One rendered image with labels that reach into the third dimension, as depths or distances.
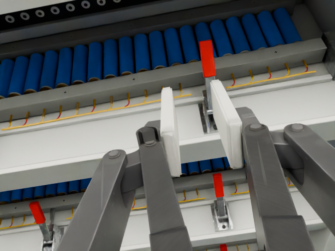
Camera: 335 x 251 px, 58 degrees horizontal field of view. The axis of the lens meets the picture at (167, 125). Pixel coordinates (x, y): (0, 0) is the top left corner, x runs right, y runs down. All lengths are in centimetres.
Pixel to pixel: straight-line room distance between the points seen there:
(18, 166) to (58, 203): 17
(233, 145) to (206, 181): 32
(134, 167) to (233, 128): 5
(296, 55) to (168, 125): 24
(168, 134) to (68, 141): 22
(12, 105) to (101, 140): 12
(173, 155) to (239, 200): 35
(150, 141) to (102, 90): 21
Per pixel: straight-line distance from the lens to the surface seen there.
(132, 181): 16
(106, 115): 36
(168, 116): 17
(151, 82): 35
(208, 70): 30
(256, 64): 36
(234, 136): 16
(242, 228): 49
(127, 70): 37
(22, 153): 38
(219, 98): 19
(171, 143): 16
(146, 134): 15
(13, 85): 43
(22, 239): 57
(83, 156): 35
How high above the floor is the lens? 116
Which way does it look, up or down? 40 degrees down
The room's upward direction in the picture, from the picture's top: 12 degrees counter-clockwise
